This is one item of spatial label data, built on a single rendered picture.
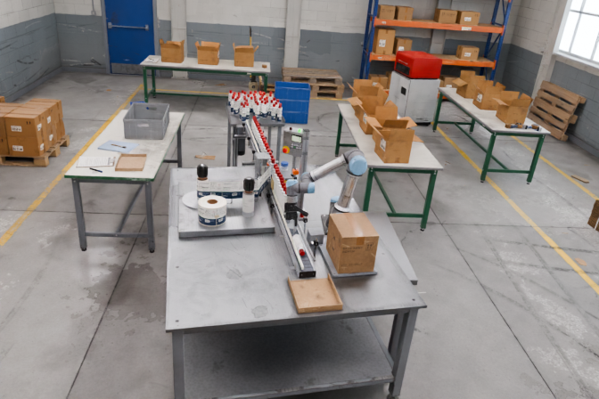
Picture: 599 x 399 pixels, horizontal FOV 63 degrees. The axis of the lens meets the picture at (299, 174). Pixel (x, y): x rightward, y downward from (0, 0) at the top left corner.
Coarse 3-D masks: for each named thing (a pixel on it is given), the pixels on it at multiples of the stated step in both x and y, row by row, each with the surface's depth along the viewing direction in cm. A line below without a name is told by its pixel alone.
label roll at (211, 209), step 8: (200, 200) 347; (208, 200) 348; (216, 200) 350; (224, 200) 350; (200, 208) 342; (208, 208) 338; (216, 208) 339; (224, 208) 344; (200, 216) 345; (208, 216) 341; (216, 216) 342; (224, 216) 347; (208, 224) 343; (216, 224) 344
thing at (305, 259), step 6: (276, 204) 382; (288, 222) 358; (288, 234) 342; (294, 252) 322; (306, 252) 323; (300, 258) 316; (306, 258) 316; (306, 264) 311; (300, 270) 305; (306, 270) 305; (312, 270) 305
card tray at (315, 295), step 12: (288, 276) 299; (300, 288) 296; (312, 288) 296; (324, 288) 297; (300, 300) 285; (312, 300) 286; (324, 300) 287; (336, 300) 287; (300, 312) 275; (312, 312) 277
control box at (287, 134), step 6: (288, 126) 370; (288, 132) 362; (294, 132) 360; (288, 138) 363; (288, 144) 365; (300, 144) 361; (288, 150) 367; (294, 150) 365; (300, 150) 363; (300, 156) 365
